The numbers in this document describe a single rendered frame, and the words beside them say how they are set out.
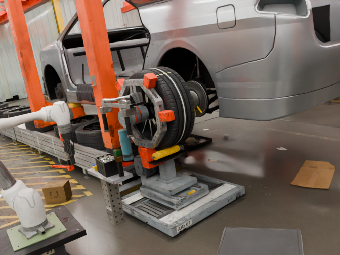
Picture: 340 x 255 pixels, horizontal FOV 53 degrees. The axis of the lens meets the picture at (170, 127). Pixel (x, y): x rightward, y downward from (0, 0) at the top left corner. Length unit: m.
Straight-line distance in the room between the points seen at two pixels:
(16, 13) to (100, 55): 2.03
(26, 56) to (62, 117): 2.49
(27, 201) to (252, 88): 1.63
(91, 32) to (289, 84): 1.61
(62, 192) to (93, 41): 1.49
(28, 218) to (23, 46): 2.85
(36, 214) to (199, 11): 1.79
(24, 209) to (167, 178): 1.17
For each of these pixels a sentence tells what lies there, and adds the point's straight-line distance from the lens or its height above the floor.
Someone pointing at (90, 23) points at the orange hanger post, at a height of 1.60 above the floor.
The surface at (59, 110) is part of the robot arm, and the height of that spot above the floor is 1.04.
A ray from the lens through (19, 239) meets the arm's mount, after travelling 2.44.
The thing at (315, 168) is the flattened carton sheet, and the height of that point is 0.01.
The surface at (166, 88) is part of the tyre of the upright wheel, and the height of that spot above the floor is 1.04.
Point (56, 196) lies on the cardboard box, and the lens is 3.58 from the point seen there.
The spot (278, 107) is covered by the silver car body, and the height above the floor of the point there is 0.84.
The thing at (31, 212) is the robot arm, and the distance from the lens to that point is 2.36.
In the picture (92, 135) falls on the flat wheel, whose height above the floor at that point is 0.46.
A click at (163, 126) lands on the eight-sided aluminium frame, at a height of 0.77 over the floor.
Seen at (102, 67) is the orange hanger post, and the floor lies 1.24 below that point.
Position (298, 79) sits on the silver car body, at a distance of 2.37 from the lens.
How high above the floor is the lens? 1.36
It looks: 14 degrees down
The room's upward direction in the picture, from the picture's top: 9 degrees counter-clockwise
